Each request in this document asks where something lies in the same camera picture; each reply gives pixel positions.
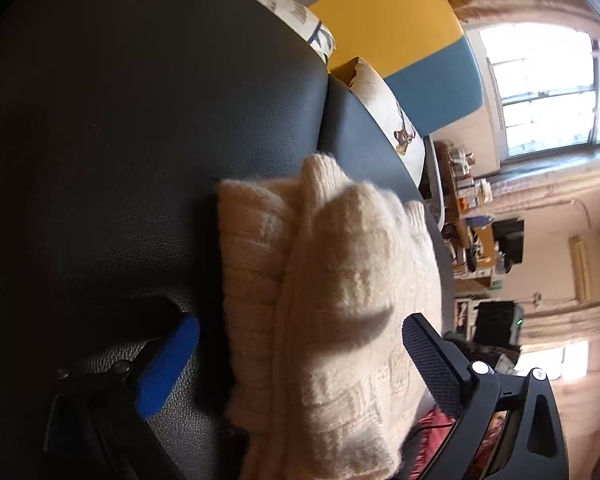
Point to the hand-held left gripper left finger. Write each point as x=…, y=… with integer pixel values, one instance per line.
x=167, y=365

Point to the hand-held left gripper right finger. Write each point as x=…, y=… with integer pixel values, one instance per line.
x=432, y=360

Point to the cream knit sweater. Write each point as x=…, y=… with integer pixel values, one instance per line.
x=330, y=285

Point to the red cloth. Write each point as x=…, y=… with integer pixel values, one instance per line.
x=430, y=427

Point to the black box device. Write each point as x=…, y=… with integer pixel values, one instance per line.
x=495, y=322

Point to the bright window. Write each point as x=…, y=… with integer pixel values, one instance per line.
x=545, y=85
x=560, y=362

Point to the black monitor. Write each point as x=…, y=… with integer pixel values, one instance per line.
x=510, y=240

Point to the cluttered wooden desk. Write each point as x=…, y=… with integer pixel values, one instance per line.
x=472, y=210

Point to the black leather sofa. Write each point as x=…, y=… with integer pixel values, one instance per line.
x=155, y=135

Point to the white animal print pillow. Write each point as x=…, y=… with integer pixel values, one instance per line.
x=395, y=120

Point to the black and white patterned pillow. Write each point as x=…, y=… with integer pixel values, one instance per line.
x=280, y=0

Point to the wall air conditioner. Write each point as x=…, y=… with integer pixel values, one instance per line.
x=580, y=270

